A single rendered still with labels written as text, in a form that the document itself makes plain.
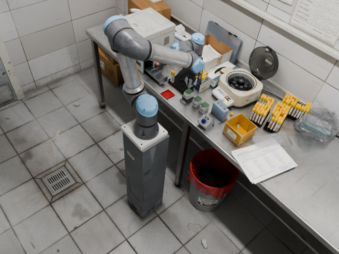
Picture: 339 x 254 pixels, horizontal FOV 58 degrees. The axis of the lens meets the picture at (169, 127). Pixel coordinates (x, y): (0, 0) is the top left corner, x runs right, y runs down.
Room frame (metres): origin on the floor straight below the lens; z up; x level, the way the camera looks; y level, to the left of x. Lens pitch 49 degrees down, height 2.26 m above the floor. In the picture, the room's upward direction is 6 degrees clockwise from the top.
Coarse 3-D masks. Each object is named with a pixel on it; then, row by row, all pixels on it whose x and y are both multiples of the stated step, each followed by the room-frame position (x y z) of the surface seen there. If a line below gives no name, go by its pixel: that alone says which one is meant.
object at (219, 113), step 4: (216, 104) 1.35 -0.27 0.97; (220, 104) 1.35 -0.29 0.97; (212, 108) 1.36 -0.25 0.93; (216, 108) 1.33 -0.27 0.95; (220, 108) 1.31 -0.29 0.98; (224, 108) 1.32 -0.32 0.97; (212, 112) 1.35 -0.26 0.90; (216, 112) 1.33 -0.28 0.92; (220, 112) 1.31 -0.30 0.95; (224, 112) 1.29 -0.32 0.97; (212, 116) 1.33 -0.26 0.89; (216, 116) 1.32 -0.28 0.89; (220, 116) 1.30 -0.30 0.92; (224, 116) 1.30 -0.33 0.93; (216, 120) 1.30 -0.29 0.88; (220, 120) 1.29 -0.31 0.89; (224, 120) 1.31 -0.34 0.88
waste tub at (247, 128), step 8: (232, 120) 1.25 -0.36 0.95; (240, 120) 1.28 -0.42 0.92; (248, 120) 1.25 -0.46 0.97; (224, 128) 1.20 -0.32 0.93; (232, 128) 1.17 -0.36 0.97; (240, 128) 1.26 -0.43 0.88; (248, 128) 1.23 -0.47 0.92; (256, 128) 1.20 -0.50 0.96; (232, 136) 1.15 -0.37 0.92; (240, 136) 1.12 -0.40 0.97; (248, 136) 1.16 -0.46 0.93; (240, 144) 1.13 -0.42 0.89
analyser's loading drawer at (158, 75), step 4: (148, 64) 1.74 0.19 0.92; (144, 68) 1.69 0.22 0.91; (148, 68) 1.70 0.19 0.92; (152, 68) 1.70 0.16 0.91; (156, 68) 1.67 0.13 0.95; (148, 72) 1.65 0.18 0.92; (152, 72) 1.64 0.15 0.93; (156, 72) 1.66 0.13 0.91; (160, 72) 1.63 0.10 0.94; (152, 76) 1.62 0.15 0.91; (156, 76) 1.61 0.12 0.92; (160, 76) 1.63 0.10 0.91; (160, 80) 1.56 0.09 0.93; (164, 80) 1.59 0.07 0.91; (160, 84) 1.57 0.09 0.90
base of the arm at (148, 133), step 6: (138, 126) 1.10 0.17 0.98; (144, 126) 1.09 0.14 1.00; (150, 126) 1.10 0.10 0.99; (156, 126) 1.14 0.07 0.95; (138, 132) 1.09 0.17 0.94; (144, 132) 1.08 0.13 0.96; (150, 132) 1.09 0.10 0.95; (156, 132) 1.12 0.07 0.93; (144, 138) 1.07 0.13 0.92; (150, 138) 1.08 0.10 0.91
